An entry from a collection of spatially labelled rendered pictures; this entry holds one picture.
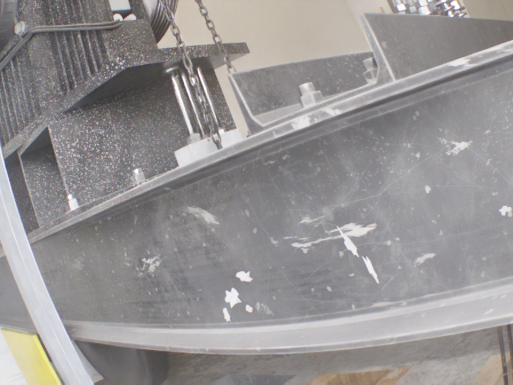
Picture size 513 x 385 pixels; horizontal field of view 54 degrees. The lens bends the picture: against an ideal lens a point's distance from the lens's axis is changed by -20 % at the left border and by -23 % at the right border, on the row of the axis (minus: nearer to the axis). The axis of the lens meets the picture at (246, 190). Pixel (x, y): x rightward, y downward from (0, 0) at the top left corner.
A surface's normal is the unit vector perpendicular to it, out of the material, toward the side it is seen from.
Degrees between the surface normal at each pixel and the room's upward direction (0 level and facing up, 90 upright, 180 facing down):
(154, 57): 90
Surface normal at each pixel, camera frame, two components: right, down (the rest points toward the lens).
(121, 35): 0.79, -0.28
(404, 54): 0.64, -0.21
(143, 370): -0.69, 0.29
